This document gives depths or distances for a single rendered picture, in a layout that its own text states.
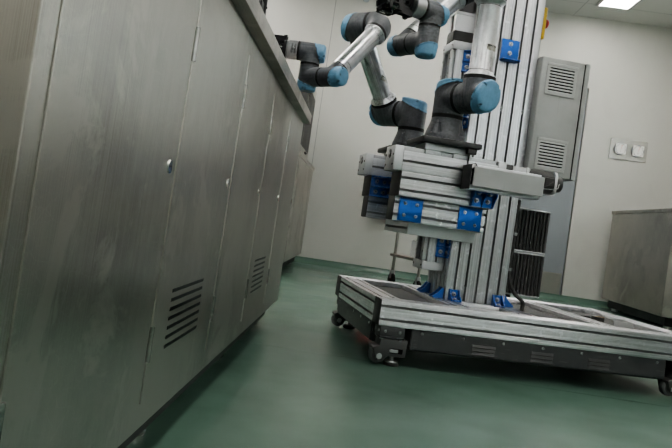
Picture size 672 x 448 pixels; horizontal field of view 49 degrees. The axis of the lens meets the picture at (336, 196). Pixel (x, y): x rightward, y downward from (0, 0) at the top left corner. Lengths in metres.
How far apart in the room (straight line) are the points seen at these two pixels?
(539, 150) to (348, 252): 4.52
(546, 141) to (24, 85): 2.53
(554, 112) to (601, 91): 4.75
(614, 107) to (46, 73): 7.29
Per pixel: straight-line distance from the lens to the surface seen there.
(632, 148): 7.80
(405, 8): 2.51
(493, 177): 2.67
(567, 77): 3.12
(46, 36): 0.73
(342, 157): 7.37
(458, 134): 2.76
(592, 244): 7.68
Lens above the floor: 0.48
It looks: 2 degrees up
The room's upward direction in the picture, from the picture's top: 8 degrees clockwise
